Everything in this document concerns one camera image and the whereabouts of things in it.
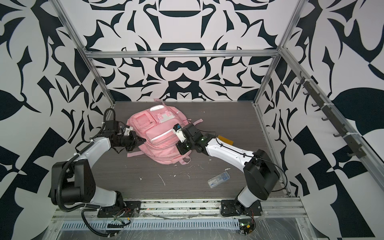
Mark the pink student backpack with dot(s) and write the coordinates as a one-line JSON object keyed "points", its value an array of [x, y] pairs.
{"points": [[155, 125]]}

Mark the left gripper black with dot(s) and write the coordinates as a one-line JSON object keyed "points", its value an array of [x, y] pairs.
{"points": [[135, 141]]}

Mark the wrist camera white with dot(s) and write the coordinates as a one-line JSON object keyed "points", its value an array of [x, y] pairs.
{"points": [[127, 130], [178, 131]]}

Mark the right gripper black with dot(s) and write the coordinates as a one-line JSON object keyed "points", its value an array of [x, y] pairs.
{"points": [[183, 150]]}

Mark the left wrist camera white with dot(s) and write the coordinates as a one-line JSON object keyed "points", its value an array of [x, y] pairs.
{"points": [[127, 130]]}

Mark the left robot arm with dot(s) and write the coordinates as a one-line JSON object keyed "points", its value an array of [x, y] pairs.
{"points": [[73, 185]]}

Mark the grey hook rack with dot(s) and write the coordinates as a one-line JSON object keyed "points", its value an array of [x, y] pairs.
{"points": [[333, 115]]}

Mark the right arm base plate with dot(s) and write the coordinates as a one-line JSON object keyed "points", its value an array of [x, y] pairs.
{"points": [[230, 208]]}

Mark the aluminium front rail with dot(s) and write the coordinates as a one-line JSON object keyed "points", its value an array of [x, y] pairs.
{"points": [[193, 209]]}

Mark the small green circuit board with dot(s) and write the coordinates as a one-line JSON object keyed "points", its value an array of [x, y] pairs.
{"points": [[246, 228]]}

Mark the clear plastic ruler box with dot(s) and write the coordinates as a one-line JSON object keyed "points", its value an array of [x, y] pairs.
{"points": [[219, 179]]}

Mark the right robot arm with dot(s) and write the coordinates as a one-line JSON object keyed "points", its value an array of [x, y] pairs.
{"points": [[260, 173]]}

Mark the white vented cable duct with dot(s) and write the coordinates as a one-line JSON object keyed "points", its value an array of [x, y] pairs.
{"points": [[199, 224]]}

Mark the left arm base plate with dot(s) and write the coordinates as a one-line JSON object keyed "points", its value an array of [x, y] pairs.
{"points": [[126, 209]]}

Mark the small yellow notebook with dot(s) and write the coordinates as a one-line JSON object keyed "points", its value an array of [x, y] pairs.
{"points": [[223, 140]]}

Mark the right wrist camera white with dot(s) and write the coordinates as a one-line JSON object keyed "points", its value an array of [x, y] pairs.
{"points": [[178, 131]]}

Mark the aluminium frame crossbar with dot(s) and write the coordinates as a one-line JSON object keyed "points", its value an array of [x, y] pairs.
{"points": [[180, 54]]}

